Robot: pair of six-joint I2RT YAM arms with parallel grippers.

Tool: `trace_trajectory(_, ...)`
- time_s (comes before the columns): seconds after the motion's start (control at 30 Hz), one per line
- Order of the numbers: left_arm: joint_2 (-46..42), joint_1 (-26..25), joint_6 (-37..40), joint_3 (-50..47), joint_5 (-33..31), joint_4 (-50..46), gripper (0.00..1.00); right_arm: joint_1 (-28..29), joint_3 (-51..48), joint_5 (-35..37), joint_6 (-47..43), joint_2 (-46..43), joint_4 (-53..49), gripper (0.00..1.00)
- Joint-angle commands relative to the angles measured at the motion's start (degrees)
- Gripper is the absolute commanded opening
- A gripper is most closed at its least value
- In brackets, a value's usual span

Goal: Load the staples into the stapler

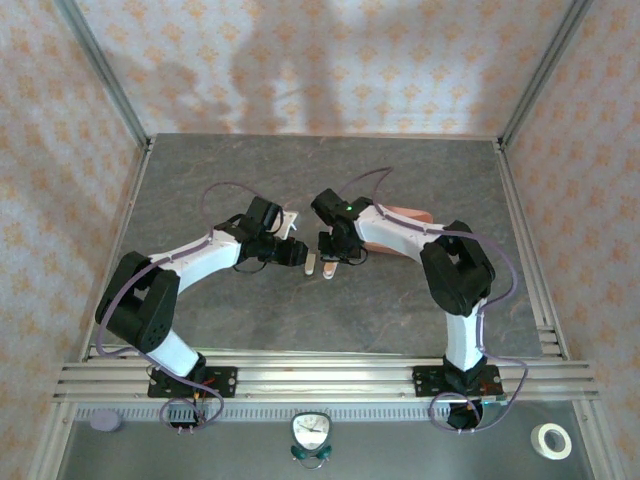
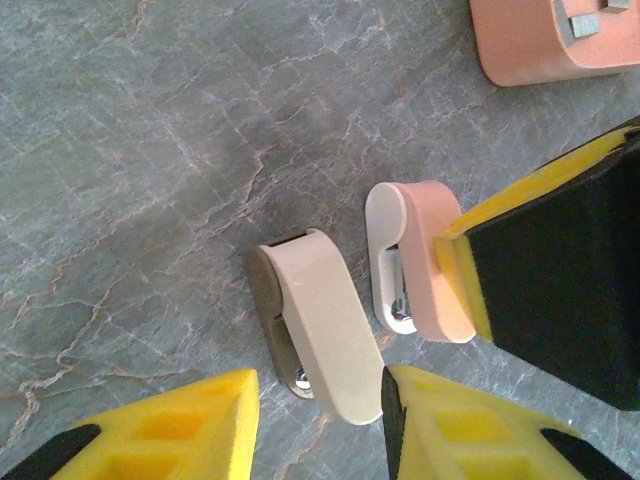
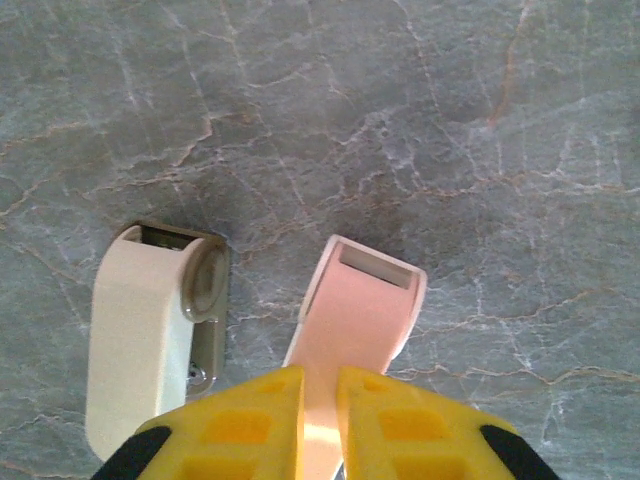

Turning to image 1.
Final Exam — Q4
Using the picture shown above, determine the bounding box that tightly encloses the salmon pink plastic tray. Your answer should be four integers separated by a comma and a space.
367, 204, 434, 256

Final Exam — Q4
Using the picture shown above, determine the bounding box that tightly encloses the small green-based timer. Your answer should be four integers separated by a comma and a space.
291, 412, 333, 471

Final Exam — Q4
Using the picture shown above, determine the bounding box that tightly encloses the lavender round object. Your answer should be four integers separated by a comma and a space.
89, 410, 122, 432

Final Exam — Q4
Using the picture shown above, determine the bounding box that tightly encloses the white masking tape roll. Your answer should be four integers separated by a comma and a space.
530, 423, 573, 460

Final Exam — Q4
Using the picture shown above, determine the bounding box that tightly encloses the aluminium table edge rail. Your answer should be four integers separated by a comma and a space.
493, 141, 571, 361
148, 131, 502, 140
64, 142, 154, 364

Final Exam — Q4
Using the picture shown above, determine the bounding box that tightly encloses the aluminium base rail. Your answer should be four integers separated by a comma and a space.
52, 347, 601, 404

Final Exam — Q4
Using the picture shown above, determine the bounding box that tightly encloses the grey slotted cable duct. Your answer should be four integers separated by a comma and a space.
74, 404, 451, 422

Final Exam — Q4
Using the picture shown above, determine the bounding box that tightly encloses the aluminium frame post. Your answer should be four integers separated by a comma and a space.
52, 0, 151, 151
498, 0, 597, 151

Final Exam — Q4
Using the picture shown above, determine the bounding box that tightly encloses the black cable hub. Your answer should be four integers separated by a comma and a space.
446, 403, 484, 432

